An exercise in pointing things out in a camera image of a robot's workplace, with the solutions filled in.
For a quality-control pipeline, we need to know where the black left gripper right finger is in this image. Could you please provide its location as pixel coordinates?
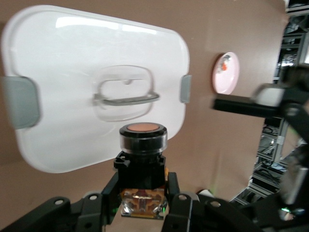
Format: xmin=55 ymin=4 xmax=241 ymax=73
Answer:
xmin=161 ymin=172 xmax=267 ymax=232

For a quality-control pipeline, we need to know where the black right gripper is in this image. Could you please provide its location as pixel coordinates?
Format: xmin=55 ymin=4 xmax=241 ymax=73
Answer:
xmin=212 ymin=64 xmax=309 ymax=136

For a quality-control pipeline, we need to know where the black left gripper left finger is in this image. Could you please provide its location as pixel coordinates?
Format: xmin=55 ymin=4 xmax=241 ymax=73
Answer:
xmin=0 ymin=172 xmax=122 ymax=232

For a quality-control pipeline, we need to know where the orange push button switch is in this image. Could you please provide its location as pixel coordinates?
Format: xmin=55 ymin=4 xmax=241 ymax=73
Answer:
xmin=113 ymin=122 xmax=169 ymax=221

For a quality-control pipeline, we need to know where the white lidded storage box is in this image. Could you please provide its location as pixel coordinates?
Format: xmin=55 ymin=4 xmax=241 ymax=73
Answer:
xmin=1 ymin=4 xmax=193 ymax=174

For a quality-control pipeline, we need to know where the pink round plate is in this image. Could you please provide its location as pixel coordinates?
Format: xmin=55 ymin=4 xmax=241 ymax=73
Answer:
xmin=211 ymin=51 xmax=241 ymax=95

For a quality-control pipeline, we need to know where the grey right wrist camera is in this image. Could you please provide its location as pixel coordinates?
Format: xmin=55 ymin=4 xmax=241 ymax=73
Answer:
xmin=251 ymin=83 xmax=286 ymax=107

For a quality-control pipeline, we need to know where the orange lever wire connector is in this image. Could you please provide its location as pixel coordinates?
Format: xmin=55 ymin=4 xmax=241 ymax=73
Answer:
xmin=218 ymin=54 xmax=232 ymax=73

